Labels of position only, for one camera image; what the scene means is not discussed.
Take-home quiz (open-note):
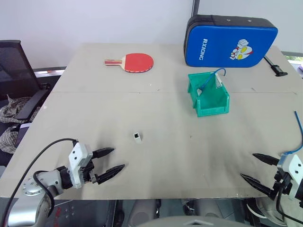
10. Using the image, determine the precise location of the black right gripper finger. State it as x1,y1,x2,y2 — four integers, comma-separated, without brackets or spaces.
239,173,275,197
252,153,280,166

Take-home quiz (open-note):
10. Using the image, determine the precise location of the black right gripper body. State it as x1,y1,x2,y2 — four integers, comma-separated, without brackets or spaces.
271,171,294,198

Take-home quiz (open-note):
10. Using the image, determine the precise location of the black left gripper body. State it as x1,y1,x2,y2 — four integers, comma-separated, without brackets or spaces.
80,157,99,187

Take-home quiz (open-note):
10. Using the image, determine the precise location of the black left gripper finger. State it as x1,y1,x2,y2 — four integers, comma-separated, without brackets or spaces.
91,148,116,159
95,164,126,186

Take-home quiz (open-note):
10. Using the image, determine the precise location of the silver robot torso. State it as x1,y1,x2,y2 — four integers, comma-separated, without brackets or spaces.
138,214,263,227

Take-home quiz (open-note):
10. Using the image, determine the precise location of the green plastic bin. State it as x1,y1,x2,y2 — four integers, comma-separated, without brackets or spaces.
187,72,231,118

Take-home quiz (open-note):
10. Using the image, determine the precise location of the red table tennis paddle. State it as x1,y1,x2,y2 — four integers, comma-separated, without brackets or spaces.
104,53,155,74

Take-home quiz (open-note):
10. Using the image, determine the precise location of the checked cloth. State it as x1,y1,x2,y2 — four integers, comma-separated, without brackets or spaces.
0,94,41,154

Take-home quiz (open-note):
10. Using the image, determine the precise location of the blue paddle case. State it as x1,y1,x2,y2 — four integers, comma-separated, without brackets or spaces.
183,14,279,69

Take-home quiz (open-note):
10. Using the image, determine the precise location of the black office chair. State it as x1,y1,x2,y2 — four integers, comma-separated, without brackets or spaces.
0,39,66,171

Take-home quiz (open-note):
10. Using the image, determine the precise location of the black vertical pole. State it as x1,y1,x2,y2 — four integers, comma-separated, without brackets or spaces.
190,0,201,22

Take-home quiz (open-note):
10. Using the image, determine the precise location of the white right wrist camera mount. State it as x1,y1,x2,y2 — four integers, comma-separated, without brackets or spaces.
277,154,303,200

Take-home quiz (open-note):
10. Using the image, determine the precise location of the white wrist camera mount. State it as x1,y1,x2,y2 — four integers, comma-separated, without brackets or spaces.
277,154,303,200
68,142,93,189

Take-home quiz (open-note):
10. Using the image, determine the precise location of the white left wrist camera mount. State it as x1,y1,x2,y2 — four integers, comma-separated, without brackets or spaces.
68,142,93,189

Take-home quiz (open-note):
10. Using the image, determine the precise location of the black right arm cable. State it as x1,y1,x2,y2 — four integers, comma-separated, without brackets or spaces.
274,172,303,224

